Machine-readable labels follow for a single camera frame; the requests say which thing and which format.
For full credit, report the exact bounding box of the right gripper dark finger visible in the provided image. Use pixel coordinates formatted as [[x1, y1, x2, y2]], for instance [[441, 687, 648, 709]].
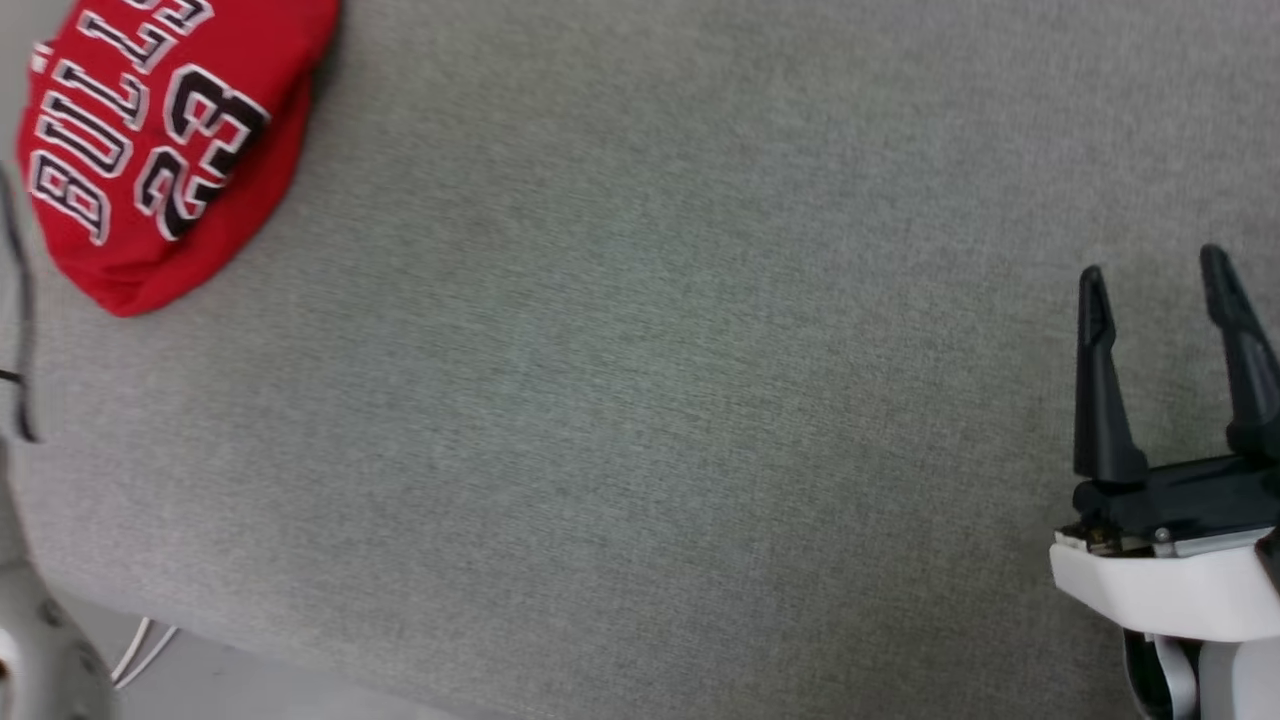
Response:
[[1198, 244, 1280, 463], [1072, 265, 1151, 488]]

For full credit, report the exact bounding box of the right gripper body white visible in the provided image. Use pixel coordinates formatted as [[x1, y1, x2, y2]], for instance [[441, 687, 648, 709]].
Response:
[[1049, 452, 1280, 643]]

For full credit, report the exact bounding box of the red Bulls 23 jersey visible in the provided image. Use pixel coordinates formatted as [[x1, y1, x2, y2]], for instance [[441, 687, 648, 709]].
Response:
[[17, 0, 342, 318]]

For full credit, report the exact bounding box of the grey fabric sofa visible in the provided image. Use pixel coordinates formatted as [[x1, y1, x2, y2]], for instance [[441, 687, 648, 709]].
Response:
[[0, 0, 1280, 720]]

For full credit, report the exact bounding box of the thin white floor cable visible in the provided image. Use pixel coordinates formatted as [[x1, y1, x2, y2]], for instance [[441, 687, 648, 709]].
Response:
[[108, 617, 181, 692]]

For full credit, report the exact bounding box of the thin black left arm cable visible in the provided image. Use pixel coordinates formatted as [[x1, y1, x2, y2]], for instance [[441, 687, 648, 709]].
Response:
[[0, 168, 43, 446]]

